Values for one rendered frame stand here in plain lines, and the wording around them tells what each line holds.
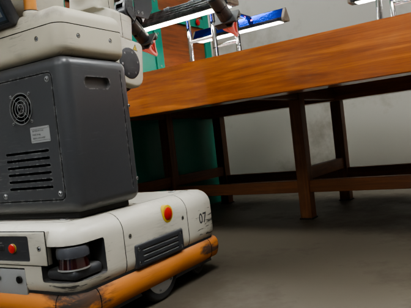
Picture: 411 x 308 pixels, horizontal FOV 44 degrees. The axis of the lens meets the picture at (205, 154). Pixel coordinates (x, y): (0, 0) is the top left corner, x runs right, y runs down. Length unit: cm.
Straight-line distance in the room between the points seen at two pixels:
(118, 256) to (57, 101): 41
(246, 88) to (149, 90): 48
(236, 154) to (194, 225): 267
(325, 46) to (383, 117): 205
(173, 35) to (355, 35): 173
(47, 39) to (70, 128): 23
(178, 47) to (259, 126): 114
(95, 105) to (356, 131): 278
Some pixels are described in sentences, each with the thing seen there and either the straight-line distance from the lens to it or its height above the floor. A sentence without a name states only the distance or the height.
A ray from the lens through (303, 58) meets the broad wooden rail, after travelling 185.
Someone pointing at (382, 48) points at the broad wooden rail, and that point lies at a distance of 176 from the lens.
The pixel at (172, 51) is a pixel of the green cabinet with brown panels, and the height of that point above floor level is 102.
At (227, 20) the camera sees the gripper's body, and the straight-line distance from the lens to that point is 207.
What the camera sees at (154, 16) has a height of 109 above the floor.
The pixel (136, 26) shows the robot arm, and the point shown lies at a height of 96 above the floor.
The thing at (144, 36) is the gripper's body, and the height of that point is 92.
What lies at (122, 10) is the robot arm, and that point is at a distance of 224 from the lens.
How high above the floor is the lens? 44
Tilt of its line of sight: 2 degrees down
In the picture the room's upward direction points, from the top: 6 degrees counter-clockwise
